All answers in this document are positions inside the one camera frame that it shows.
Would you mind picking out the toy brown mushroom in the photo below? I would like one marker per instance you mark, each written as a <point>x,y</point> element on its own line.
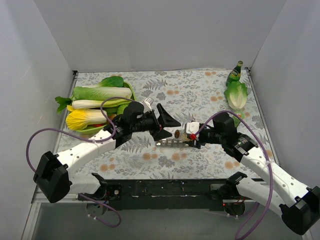
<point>112,116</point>

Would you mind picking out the green glass bottle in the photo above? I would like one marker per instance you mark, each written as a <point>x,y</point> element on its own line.
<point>235,74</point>

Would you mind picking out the toy round green cabbage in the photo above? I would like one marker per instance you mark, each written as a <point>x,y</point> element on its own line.
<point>121,109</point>

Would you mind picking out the toy white celery stalk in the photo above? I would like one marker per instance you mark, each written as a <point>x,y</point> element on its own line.
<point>87,104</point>

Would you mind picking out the toy bok choy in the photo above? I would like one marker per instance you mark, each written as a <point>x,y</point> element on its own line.
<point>112,81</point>

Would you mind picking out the floral table mat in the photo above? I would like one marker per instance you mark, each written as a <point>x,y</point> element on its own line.
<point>187,95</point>

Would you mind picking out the toy yellow napa cabbage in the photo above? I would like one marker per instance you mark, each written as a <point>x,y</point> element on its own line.
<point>79,119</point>

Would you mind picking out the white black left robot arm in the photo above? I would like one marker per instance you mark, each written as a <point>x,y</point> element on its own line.
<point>55,173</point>

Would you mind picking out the toy lettuce head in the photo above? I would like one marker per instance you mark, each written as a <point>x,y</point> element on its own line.
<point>236,94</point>

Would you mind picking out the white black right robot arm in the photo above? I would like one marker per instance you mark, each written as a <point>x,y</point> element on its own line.
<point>297,204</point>

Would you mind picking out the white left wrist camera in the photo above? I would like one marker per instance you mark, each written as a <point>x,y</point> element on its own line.
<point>147,105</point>

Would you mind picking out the clear weekly pill organizer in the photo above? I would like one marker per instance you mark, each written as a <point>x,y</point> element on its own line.
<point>171,143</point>

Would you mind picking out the toy red pepper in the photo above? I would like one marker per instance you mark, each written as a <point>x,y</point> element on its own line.
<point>98,125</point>

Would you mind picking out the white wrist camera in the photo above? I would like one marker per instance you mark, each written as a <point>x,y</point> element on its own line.
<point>191,128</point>
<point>147,105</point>

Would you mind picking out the green plastic tray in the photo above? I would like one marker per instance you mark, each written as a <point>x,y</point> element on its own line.
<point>107,111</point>

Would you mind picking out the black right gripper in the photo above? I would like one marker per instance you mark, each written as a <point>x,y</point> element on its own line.
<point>198,138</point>

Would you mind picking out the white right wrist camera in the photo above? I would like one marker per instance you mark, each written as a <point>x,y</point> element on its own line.
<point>191,128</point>

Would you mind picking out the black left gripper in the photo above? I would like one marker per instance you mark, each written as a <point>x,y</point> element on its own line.
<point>157,123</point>

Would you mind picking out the clear pill bottle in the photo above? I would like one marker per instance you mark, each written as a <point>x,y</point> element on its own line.
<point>181,135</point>

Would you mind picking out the toy green napa cabbage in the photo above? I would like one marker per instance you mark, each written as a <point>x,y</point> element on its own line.
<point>100,93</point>

